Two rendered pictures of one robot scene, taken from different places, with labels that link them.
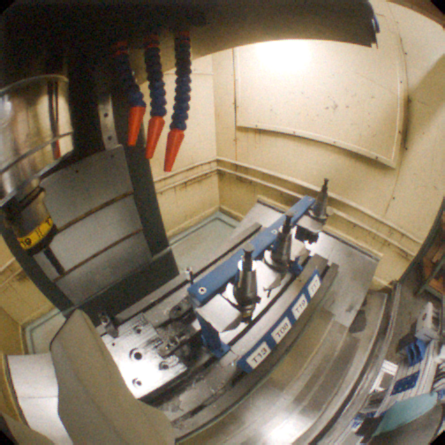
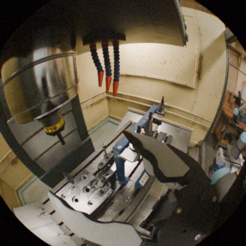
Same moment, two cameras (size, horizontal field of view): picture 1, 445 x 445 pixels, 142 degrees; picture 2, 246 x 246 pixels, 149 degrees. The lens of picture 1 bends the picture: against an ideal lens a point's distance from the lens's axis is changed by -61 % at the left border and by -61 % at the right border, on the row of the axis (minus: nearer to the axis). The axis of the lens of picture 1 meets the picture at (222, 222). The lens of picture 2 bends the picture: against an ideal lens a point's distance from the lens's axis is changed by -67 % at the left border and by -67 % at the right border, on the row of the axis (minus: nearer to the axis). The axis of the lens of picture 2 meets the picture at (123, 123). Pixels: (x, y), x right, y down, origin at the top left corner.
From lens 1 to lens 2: 0.11 m
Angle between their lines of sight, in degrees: 9
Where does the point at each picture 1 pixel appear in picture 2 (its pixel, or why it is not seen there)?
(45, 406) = (39, 233)
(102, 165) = not seen: hidden behind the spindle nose
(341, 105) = (167, 61)
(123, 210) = (67, 119)
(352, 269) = (179, 137)
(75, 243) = (45, 138)
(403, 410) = (215, 174)
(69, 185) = not seen: hidden behind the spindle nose
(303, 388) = not seen: hidden behind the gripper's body
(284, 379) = (157, 191)
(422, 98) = (208, 55)
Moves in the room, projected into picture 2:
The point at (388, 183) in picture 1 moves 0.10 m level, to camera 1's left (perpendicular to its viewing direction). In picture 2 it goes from (192, 95) to (186, 95)
